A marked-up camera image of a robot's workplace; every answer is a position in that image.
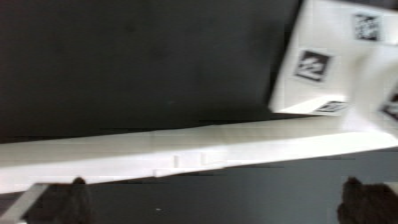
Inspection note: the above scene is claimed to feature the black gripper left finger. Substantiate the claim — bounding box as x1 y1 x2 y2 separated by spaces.
0 176 96 224

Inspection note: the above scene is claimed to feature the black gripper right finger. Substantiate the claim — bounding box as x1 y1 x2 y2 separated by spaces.
336 177 398 224

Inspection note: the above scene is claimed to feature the white lamp base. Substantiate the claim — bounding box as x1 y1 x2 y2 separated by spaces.
270 0 398 135

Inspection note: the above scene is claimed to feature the white front fence rail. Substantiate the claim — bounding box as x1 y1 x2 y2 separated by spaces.
0 118 398 194

